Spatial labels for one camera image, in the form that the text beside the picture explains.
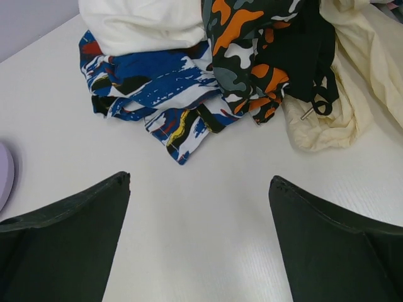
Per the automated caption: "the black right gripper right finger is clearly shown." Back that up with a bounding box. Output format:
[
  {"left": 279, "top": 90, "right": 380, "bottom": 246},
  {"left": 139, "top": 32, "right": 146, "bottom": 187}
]
[{"left": 268, "top": 176, "right": 402, "bottom": 301}]

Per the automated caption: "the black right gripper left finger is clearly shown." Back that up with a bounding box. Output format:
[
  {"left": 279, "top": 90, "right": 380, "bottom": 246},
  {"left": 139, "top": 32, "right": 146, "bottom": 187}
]
[{"left": 1, "top": 172, "right": 130, "bottom": 301}]

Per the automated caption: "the blue white patterned cloth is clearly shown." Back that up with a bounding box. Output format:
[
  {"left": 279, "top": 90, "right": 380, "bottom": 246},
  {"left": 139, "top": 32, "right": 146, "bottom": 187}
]
[{"left": 79, "top": 31, "right": 242, "bottom": 165}]

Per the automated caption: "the orange camouflage cloth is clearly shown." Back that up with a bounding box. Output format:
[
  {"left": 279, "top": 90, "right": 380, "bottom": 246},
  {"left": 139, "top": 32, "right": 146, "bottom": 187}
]
[{"left": 201, "top": 1, "right": 336, "bottom": 124}]

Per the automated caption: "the cream yellow cloth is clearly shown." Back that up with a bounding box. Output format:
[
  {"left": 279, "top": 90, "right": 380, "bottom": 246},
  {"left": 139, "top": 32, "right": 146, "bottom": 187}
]
[{"left": 283, "top": 1, "right": 402, "bottom": 152}]

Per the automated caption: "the lilac plastic plate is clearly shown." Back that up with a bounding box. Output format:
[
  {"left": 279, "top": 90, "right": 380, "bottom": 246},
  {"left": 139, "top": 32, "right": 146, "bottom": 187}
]
[{"left": 0, "top": 142, "right": 15, "bottom": 210}]

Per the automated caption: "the black drawstring with metal tip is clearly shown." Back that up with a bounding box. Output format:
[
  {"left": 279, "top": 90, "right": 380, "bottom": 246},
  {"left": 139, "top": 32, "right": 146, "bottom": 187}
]
[{"left": 300, "top": 74, "right": 338, "bottom": 121}]

